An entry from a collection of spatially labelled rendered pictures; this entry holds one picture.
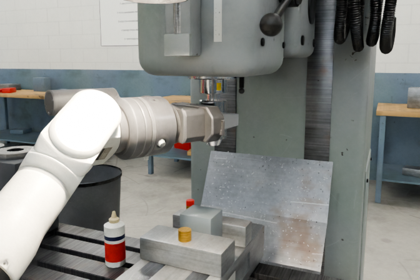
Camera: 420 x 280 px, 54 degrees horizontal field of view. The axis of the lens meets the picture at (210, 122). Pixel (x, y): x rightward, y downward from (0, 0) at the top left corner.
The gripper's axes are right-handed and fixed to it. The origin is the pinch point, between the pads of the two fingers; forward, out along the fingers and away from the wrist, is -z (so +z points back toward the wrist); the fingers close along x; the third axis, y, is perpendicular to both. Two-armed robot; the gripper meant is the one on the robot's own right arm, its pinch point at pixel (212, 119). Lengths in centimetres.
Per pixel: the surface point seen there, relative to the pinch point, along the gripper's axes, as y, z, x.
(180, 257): 21.4, 8.3, -1.9
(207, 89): -5.2, 2.2, -1.0
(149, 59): -9.8, 11.1, 2.3
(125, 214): 122, -128, 253
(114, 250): 26.7, 9.8, 17.3
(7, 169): 13.3, 21.7, 40.7
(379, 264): 120, -207, 63
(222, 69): -8.5, 5.6, -8.0
